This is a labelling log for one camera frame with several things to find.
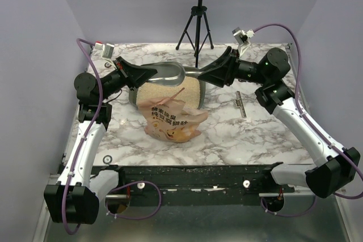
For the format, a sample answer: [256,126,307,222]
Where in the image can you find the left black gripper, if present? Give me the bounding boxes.
[99,56,157,101]

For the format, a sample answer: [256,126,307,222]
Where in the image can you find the silver metal scoop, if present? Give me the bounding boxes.
[137,62,215,87]

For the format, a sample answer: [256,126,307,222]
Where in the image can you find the grey bag clip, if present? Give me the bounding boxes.
[235,91,247,118]

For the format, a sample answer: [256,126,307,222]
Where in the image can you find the pink cat litter bag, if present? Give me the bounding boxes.
[137,88,208,143]

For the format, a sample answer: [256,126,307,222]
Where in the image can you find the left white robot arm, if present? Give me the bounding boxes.
[44,57,157,225]

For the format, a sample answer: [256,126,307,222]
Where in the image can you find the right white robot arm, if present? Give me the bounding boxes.
[197,47,361,198]

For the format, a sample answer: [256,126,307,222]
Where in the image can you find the grey plastic litter box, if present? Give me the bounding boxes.
[128,66,207,110]

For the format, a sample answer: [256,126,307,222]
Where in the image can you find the beige litter in box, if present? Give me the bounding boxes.
[136,79,205,107]

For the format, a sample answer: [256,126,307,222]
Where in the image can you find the brown poker chip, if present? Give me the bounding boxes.
[104,62,112,68]

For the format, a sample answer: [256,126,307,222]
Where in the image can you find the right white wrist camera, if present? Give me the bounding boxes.
[232,27,255,57]

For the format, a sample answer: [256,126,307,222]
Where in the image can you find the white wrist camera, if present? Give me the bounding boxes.
[232,27,255,57]
[95,41,115,61]

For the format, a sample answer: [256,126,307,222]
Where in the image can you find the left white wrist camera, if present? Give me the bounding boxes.
[95,41,115,61]

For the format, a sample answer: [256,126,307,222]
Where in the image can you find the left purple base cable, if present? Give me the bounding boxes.
[105,181,163,220]

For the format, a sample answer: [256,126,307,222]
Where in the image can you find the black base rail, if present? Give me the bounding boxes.
[91,165,294,207]

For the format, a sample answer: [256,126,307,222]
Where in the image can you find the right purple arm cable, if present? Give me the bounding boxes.
[252,23,363,199]

